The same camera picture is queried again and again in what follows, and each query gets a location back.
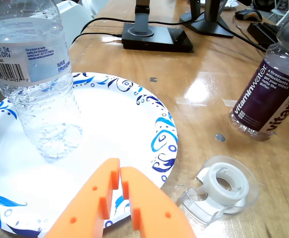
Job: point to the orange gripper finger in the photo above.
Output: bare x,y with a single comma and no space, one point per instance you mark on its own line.
157,218
85,213

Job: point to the vitaminwater bottle purple label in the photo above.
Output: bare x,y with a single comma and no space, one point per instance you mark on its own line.
266,99

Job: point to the blue floral paper plate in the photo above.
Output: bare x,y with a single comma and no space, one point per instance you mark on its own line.
109,129

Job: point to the clear tape dispenser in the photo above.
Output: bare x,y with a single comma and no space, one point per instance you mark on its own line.
224,200

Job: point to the round metal table insert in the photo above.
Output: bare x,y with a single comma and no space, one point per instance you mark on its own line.
219,137

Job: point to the clear water bottle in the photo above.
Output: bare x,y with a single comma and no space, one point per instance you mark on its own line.
35,49

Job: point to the black square monitor stand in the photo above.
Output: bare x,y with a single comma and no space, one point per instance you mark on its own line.
159,37

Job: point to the white plastic chair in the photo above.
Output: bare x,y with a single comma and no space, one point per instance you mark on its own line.
94,6
72,22

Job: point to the black angled monitor stand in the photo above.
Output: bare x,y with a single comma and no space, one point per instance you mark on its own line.
209,24

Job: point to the black keyboard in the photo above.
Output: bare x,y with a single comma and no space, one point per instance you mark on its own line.
263,31

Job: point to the black computer mouse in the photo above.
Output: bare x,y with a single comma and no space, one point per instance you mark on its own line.
248,15

